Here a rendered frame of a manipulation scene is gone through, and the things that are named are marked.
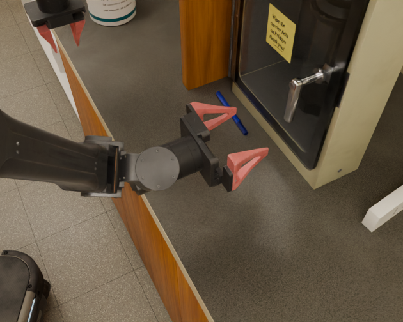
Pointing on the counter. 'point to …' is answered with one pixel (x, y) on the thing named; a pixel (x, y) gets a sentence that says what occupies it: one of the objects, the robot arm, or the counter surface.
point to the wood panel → (205, 40)
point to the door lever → (296, 84)
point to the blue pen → (233, 115)
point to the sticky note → (280, 32)
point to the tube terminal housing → (358, 91)
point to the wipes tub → (111, 11)
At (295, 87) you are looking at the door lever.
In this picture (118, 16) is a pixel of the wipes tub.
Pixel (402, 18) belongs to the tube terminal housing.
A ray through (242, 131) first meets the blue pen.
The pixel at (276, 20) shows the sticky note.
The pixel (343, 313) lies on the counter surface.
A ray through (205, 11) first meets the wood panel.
